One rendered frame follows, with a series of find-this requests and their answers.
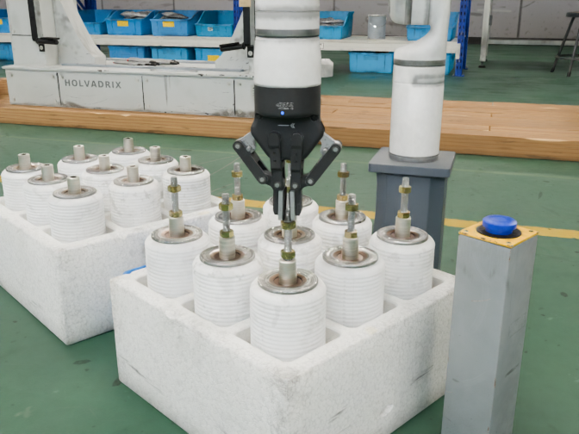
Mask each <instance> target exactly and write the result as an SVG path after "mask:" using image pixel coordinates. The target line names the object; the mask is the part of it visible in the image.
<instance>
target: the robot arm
mask: <svg viewBox="0 0 579 434"><path fill-rule="evenodd" d="M255 10H256V11H255V35H256V37H255V48H254V57H253V69H254V121H253V123H252V125H251V132H250V133H248V134H247V135H245V136H244V137H239V138H238V139H237V140H236V141H235V142H234V143H233V149H234V150H235V151H236V152H237V154H238V155H239V156H240V158H241V160H242V161H243V162H244V164H245V165H246V167H247V168H248V169H249V171H250V172H251V173H252V174H253V175H254V177H255V178H256V179H257V181H258V182H259V183H260V184H267V185H269V186H271V187H272V189H273V213H274V214H276V215H278V220H284V217H285V216H284V215H285V210H286V203H287V186H285V180H286V179H285V160H289V161H290V190H289V220H290V221H296V218H297V216H300V214H301V212H302V189H303V188H304V187H307V186H313V185H315V183H316V182H317V181H318V179H319V178H320V177H321V175H322V174H323V173H324V172H325V170H326V169H327V168H328V166H329V165H330V164H331V163H332V162H333V161H334V160H335V158H336V157H337V156H338V155H339V153H340V151H341V148H342V142H341V141H340V140H338V139H337V140H334V139H333V138H331V137H330V136H329V135H328V134H326V133H325V127H324V125H323V123H322V121H321V78H328V77H332V76H333V62H332V61H331V60H330V59H322V58H321V47H320V37H319V35H320V11H319V10H320V0H255ZM388 10H389V15H390V18H391V20H392V21H393V22H395V23H397V24H401V25H430V27H431V28H430V31H429V32H428V33H427V34H426V35H425V36H423V37H422V38H420V39H419V40H417V41H415V42H412V43H409V44H407V45H404V46H399V47H398V48H396V50H395V53H394V67H393V86H392V103H391V120H390V136H389V158H391V159H393V160H395V161H399V162H404V163H431V162H434V161H437V160H438V159H439V141H440V131H441V119H442V108H443V95H444V84H445V61H446V45H447V35H448V27H449V20H450V13H451V0H389V7H388ZM254 140H256V141H257V142H258V144H259V146H260V147H261V148H262V150H263V151H264V152H265V154H266V155H267V157H269V158H270V162H271V172H270V171H269V170H268V168H267V167H266V166H265V164H264V162H263V161H262V160H261V158H260V157H259V156H258V154H257V153H256V152H255V149H256V144H255V142H254ZM319 141H321V149H320V152H321V154H322V156H321V158H320V159H319V160H318V162H317V163H316V164H315V166H314V167H313V168H312V170H311V171H310V172H309V173H306V174H303V167H304V159H305V158H306V157H307V156H308V155H309V154H310V153H311V152H312V151H313V149H314V148H315V146H316V145H317V144H318V143H319Z"/></svg>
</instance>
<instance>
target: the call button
mask: <svg viewBox="0 0 579 434"><path fill-rule="evenodd" d="M482 225H483V226H484V227H485V231H486V232H488V233H492V234H495V235H509V234H511V233H513V230H515V229H516V228H517V221H516V220H515V219H514V218H511V217H509V216H505V215H498V214H494V215H488V216H486V217H484V218H483V219H482Z"/></svg>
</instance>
